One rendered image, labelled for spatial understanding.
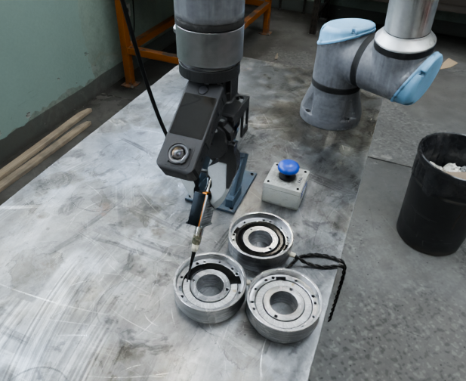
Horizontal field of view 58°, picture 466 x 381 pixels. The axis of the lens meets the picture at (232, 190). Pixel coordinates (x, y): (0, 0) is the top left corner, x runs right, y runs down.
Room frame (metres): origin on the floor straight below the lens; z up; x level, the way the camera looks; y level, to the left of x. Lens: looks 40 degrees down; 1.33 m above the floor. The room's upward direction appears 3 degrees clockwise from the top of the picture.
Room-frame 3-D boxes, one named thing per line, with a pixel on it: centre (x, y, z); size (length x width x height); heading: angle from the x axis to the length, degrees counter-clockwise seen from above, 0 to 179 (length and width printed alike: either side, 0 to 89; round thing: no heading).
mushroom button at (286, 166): (0.62, -0.10, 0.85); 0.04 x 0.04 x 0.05
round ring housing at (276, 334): (0.35, -0.08, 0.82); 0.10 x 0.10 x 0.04
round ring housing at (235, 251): (0.48, -0.05, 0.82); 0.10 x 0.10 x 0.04
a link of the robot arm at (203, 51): (0.47, 0.04, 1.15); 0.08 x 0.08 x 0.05
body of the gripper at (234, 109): (0.47, 0.03, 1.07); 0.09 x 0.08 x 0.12; 160
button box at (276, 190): (0.63, -0.10, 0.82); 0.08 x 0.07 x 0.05; 160
